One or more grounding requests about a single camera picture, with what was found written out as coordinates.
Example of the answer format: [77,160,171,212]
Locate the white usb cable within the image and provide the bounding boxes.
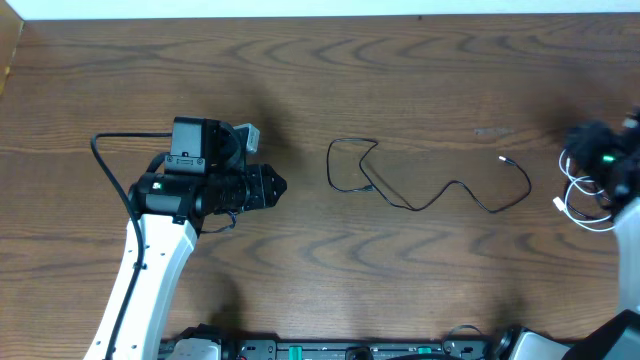
[552,148,617,233]

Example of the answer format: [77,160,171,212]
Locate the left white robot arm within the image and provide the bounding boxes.
[85,117,287,359]

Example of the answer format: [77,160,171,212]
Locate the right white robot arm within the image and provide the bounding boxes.
[564,122,639,360]

